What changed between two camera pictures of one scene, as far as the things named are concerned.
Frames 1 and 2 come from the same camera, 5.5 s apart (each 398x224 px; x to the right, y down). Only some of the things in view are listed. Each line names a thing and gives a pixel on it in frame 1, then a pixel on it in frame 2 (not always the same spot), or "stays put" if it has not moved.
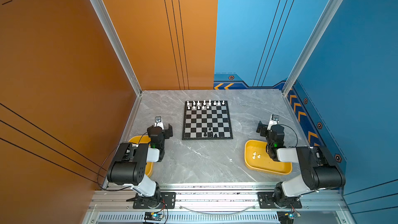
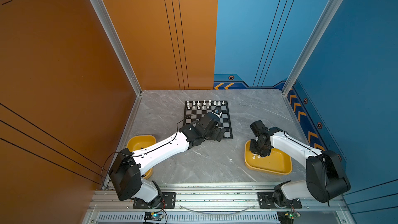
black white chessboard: (206, 120) stays put
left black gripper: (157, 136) to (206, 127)
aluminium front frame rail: (220, 204) stays put
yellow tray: (256, 158) stays put
